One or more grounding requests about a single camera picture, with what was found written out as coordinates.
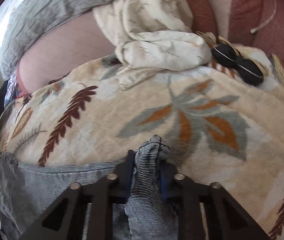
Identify blue denim pants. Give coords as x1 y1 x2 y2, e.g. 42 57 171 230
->
0 135 178 239

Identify leaf pattern fleece blanket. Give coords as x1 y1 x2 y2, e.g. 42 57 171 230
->
0 47 284 239

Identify purple plastic bag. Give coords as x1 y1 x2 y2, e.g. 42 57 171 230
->
4 72 28 108

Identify black sunglasses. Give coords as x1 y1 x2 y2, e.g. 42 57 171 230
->
211 43 266 86

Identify pink long bolster pillow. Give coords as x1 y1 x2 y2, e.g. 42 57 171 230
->
17 11 114 93

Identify white crumpled floral sheet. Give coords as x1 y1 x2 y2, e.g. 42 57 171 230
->
93 0 212 90

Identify grey quilted pillow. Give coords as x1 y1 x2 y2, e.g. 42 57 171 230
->
0 0 113 81

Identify white charging cable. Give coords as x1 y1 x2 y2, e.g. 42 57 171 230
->
249 0 278 34

